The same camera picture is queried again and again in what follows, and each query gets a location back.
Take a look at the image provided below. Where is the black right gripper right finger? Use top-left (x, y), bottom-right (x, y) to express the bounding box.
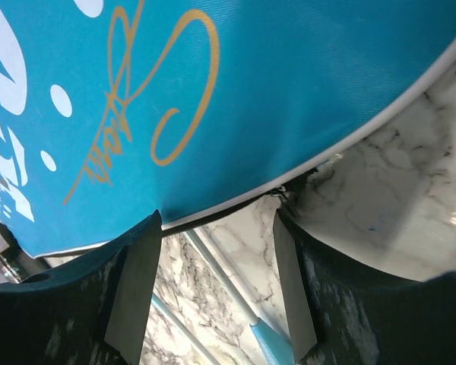
top-left (273, 210), bottom-right (456, 364)

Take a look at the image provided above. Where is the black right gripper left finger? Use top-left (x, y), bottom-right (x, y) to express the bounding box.
top-left (0, 212), bottom-right (162, 364)

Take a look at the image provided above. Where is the light blue badminton racket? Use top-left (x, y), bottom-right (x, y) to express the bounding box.
top-left (183, 230), bottom-right (295, 365)
top-left (151, 294), bottom-right (218, 364)

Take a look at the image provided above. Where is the blue Sport racket bag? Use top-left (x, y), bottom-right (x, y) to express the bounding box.
top-left (0, 1), bottom-right (456, 258)

